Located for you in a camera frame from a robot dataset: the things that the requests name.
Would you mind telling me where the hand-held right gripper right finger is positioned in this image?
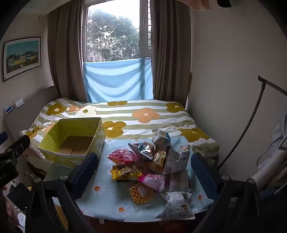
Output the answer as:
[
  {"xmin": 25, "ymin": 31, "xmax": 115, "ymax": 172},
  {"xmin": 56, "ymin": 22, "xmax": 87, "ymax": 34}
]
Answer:
[{"xmin": 190, "ymin": 153, "xmax": 264, "ymax": 233}]

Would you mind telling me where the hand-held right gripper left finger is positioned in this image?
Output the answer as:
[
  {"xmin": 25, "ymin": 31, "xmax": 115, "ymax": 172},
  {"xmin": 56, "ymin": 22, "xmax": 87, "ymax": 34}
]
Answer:
[{"xmin": 25, "ymin": 152, "xmax": 99, "ymax": 233}]

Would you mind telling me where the clear wrapper snack packet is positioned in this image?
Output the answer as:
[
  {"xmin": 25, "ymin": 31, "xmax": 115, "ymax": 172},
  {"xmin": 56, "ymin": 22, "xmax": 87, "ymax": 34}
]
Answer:
[{"xmin": 168, "ymin": 170, "xmax": 191, "ymax": 193}]

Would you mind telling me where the orange white snack packet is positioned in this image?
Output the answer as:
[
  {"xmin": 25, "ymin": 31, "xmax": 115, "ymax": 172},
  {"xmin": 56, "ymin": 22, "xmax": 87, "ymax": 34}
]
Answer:
[{"xmin": 149, "ymin": 145, "xmax": 191, "ymax": 174}]

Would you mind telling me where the yellow brown snack packet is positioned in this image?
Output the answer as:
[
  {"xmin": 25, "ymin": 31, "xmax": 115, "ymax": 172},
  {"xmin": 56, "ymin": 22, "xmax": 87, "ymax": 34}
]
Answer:
[{"xmin": 111, "ymin": 165, "xmax": 143, "ymax": 181}]

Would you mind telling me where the white grey snack packet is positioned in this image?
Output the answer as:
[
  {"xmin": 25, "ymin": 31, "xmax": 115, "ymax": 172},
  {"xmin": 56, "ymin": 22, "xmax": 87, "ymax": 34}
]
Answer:
[{"xmin": 154, "ymin": 191, "xmax": 195, "ymax": 220}]

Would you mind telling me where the yellow-green cardboard box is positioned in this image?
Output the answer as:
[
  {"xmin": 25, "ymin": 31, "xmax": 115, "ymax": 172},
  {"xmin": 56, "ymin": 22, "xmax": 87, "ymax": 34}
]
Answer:
[{"xmin": 38, "ymin": 118, "xmax": 106, "ymax": 169}]

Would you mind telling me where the white blue snack packet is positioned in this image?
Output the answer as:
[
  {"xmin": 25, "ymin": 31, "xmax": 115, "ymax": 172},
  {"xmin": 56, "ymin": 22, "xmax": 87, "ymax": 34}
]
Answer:
[{"xmin": 152, "ymin": 128, "xmax": 172, "ymax": 148}]

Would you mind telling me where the clear waffle packet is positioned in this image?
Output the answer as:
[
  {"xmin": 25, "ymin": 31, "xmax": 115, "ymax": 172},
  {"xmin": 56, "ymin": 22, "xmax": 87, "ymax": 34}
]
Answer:
[{"xmin": 129, "ymin": 182, "xmax": 157, "ymax": 211}]

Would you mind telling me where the silver colourful snack packet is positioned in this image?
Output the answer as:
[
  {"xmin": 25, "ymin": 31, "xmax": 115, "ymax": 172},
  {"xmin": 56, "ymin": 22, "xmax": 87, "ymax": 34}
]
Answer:
[{"xmin": 128, "ymin": 142, "xmax": 156, "ymax": 160}]

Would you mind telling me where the beige bed headboard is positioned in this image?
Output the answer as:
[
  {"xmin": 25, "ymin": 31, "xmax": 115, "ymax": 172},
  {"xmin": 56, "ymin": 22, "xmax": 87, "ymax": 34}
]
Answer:
[{"xmin": 4, "ymin": 86, "xmax": 60, "ymax": 144}]

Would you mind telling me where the daisy print blue tablecloth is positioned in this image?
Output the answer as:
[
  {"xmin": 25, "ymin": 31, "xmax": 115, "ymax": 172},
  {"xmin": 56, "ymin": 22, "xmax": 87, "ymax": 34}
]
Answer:
[{"xmin": 44, "ymin": 137, "xmax": 216, "ymax": 222}]

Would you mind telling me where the white garment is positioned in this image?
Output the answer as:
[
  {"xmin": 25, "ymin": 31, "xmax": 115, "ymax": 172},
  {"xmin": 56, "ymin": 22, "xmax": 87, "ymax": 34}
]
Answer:
[{"xmin": 251, "ymin": 112, "xmax": 287, "ymax": 195}]

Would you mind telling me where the floral striped blanket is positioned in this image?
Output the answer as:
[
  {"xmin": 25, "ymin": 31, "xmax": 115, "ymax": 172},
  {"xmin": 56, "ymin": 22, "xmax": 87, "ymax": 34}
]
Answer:
[{"xmin": 19, "ymin": 97, "xmax": 220, "ymax": 162}]

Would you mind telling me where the light blue cloth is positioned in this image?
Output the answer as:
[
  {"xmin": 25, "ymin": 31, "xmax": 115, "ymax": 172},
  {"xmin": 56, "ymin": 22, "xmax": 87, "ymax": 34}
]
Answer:
[{"xmin": 83, "ymin": 57, "xmax": 154, "ymax": 103}]

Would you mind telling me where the brown curtain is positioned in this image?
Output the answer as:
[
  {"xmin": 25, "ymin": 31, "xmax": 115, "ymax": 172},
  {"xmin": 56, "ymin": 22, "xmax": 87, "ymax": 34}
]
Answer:
[
  {"xmin": 150, "ymin": 0, "xmax": 192, "ymax": 106},
  {"xmin": 47, "ymin": 0, "xmax": 88, "ymax": 102}
]

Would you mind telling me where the black clothes rack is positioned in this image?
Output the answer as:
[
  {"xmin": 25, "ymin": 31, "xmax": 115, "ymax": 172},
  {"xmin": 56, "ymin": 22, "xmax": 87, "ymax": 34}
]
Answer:
[{"xmin": 216, "ymin": 75, "xmax": 287, "ymax": 171}]

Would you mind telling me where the window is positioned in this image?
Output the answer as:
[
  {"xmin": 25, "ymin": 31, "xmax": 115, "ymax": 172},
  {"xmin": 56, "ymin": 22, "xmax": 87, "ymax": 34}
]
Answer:
[{"xmin": 83, "ymin": 0, "xmax": 153, "ymax": 63}]

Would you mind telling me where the hanging orange cloth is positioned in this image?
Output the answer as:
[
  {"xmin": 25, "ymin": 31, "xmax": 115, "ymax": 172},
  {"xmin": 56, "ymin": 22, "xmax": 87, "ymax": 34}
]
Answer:
[{"xmin": 179, "ymin": 0, "xmax": 211, "ymax": 10}]

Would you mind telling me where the framed wall picture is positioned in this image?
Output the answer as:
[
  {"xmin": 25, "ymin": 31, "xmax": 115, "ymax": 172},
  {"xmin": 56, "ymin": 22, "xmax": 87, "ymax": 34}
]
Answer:
[{"xmin": 2, "ymin": 36, "xmax": 42, "ymax": 82}]

